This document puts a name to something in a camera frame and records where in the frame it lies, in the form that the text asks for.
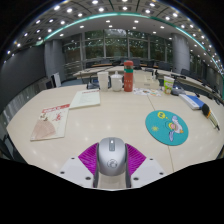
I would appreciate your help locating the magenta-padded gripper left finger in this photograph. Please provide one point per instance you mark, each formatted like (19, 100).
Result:
(88, 158)

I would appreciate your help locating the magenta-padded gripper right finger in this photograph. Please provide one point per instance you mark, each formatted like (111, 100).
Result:
(135, 159)

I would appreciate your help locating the silver computer mouse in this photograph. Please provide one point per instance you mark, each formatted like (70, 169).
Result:
(111, 156)

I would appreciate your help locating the round teal cartoon mouse pad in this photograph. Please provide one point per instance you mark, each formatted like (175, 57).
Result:
(163, 128)

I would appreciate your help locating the red and white booklet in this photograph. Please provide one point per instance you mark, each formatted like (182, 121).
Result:
(50, 123)

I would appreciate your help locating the white paper document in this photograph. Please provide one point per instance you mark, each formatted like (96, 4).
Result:
(85, 99)

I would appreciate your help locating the colourful sticker sheet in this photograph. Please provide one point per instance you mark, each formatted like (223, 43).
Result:
(146, 92)

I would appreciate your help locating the tall white cup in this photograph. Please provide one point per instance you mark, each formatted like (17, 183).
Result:
(103, 81)

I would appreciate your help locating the white lidded mug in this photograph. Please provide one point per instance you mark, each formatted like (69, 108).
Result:
(116, 83)

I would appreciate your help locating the dark grey device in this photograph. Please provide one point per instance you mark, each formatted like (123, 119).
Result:
(178, 91)

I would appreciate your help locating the blue and white book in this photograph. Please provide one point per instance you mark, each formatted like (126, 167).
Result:
(191, 101)

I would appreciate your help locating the red bottle with green band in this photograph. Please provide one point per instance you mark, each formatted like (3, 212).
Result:
(128, 78)

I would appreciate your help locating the printed paper cup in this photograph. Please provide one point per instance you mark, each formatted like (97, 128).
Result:
(168, 85)

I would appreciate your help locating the black and yellow microphone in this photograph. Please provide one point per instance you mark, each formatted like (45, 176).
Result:
(206, 110)

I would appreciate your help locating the dark office chairs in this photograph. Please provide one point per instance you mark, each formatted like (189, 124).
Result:
(185, 71)

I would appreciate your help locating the ceiling lights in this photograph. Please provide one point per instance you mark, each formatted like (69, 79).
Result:
(101, 9)

